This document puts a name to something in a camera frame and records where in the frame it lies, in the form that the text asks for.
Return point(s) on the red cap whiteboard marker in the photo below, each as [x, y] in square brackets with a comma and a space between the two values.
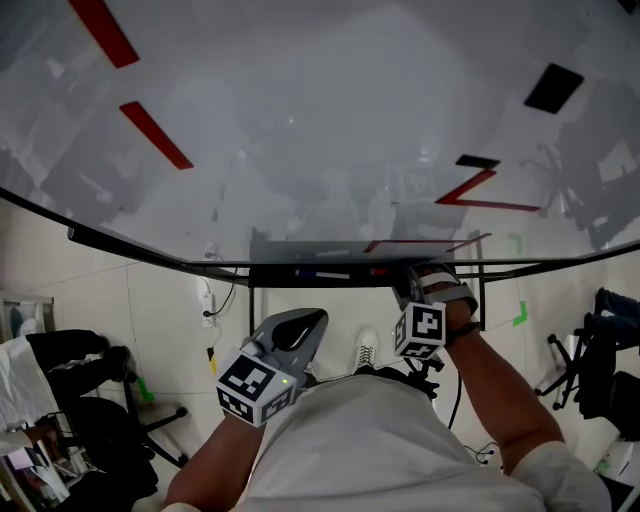
[378, 272]

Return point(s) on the black office chair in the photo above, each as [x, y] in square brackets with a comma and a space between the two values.
[600, 370]
[100, 425]

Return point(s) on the person's black trousers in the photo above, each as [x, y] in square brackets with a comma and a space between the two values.
[385, 372]

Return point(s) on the white power strip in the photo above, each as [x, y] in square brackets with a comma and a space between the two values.
[207, 302]

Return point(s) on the large white whiteboard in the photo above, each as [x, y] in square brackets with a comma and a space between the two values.
[300, 100]

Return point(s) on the green floor tape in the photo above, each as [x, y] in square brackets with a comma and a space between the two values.
[523, 315]
[146, 392]

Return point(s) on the person's right white shoe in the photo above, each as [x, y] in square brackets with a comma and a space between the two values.
[366, 350]

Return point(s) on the metal shelf rack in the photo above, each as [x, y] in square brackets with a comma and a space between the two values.
[25, 320]

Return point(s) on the person's left forearm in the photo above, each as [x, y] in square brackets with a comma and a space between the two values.
[215, 460]

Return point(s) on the black marker tray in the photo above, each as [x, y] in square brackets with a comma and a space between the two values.
[360, 281]

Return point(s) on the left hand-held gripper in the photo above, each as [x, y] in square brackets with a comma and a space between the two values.
[250, 385]

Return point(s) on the blue cap whiteboard marker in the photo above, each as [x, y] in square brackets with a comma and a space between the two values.
[320, 274]

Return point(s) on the yellow black floor strip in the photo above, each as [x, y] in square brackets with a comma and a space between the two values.
[212, 362]

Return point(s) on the black metal frame bar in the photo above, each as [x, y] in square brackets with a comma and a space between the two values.
[100, 242]

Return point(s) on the person's right forearm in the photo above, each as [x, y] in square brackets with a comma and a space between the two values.
[505, 400]

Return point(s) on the black wrist band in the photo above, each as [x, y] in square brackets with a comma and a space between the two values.
[467, 330]

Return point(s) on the operator in white coat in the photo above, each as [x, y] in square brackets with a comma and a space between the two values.
[360, 450]

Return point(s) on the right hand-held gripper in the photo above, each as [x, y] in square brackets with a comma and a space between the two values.
[420, 330]

